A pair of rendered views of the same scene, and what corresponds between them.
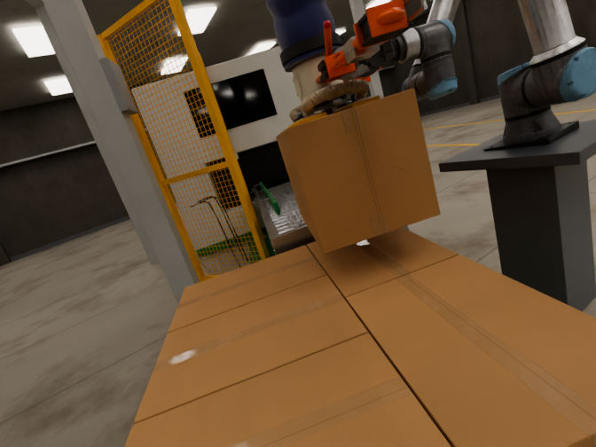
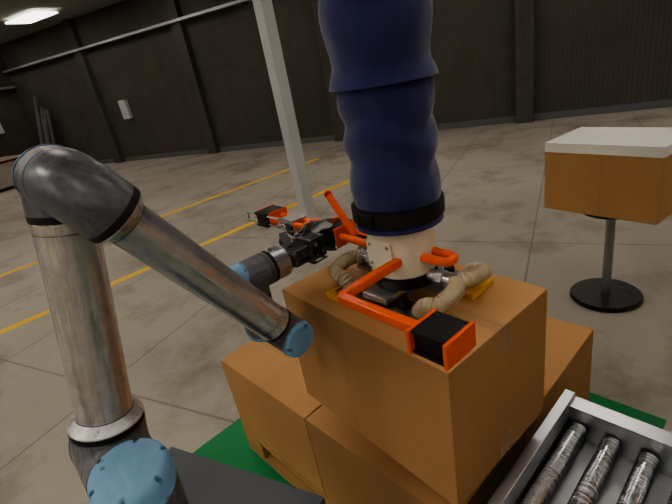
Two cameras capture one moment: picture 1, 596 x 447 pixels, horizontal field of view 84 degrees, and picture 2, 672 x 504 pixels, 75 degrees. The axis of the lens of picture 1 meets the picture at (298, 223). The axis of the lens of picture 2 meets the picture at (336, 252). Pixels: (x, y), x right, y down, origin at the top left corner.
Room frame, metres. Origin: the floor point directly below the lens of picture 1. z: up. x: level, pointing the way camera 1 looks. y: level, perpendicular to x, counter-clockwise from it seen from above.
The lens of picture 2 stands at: (2.08, -0.94, 1.66)
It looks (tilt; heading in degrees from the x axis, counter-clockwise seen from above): 23 degrees down; 146
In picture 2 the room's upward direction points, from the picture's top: 11 degrees counter-clockwise
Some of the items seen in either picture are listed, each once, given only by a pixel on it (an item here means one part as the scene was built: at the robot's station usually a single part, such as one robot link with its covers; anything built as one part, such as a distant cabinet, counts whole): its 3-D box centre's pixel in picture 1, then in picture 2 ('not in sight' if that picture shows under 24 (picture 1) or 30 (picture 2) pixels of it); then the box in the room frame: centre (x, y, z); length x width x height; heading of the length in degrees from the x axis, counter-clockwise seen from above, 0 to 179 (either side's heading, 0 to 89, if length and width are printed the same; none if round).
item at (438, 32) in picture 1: (430, 40); (250, 277); (1.10, -0.56, 1.20); 0.12 x 0.09 x 0.10; 96
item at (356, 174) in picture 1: (343, 168); (409, 348); (1.30, -0.24, 0.87); 0.60 x 0.40 x 0.40; 2
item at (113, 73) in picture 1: (120, 88); not in sight; (2.26, 0.79, 1.62); 0.20 x 0.05 x 0.30; 6
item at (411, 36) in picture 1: (404, 45); (276, 261); (1.09, -0.48, 1.20); 0.09 x 0.05 x 0.10; 6
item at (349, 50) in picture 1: (360, 48); (294, 223); (0.86, -0.27, 1.20); 0.07 x 0.07 x 0.04; 4
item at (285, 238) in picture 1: (337, 220); (518, 475); (1.61, -0.20, 0.58); 0.70 x 0.03 x 0.06; 96
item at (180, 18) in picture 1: (191, 166); not in sight; (2.54, 0.62, 1.05); 0.87 x 0.10 x 2.10; 58
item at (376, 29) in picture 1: (379, 25); (272, 215); (0.73, -0.27, 1.20); 0.08 x 0.07 x 0.05; 4
